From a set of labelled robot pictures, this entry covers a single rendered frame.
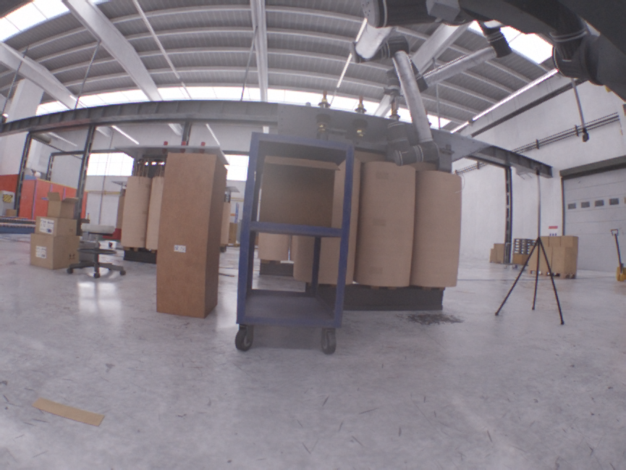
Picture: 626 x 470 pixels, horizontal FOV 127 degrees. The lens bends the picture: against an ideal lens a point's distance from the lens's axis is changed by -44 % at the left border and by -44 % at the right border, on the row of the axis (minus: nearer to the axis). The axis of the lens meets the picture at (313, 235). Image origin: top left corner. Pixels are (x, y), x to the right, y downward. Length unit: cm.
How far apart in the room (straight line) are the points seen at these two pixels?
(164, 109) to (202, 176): 1024
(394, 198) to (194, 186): 130
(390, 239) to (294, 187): 99
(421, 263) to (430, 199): 48
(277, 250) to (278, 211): 233
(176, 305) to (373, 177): 153
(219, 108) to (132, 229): 777
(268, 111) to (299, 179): 961
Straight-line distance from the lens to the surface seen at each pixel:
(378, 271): 196
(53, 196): 334
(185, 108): 1144
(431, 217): 215
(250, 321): 117
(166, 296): 169
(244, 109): 1085
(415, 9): 106
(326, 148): 120
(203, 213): 158
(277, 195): 116
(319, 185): 118
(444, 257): 219
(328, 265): 186
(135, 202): 400
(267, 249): 347
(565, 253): 762
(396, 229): 199
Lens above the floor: 48
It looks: 1 degrees up
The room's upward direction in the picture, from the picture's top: 4 degrees clockwise
